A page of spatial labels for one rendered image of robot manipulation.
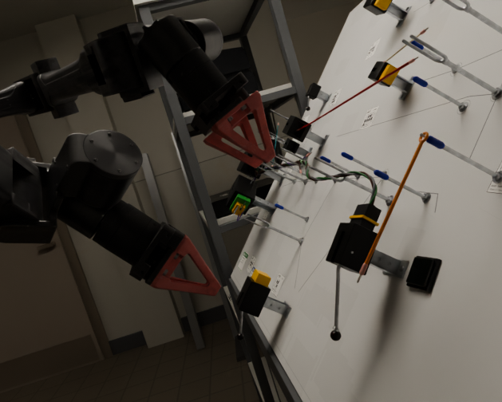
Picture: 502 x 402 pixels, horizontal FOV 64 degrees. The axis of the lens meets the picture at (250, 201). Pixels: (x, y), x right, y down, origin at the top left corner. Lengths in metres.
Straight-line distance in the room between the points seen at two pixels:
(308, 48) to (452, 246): 2.67
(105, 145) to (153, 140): 2.88
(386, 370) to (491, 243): 0.19
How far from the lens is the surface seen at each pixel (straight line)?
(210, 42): 0.56
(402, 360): 0.52
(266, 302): 0.83
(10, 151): 0.45
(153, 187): 3.06
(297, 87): 1.51
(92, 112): 3.30
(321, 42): 3.12
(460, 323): 0.47
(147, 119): 3.31
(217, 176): 3.25
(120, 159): 0.41
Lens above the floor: 1.26
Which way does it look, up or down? 7 degrees down
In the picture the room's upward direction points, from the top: 17 degrees counter-clockwise
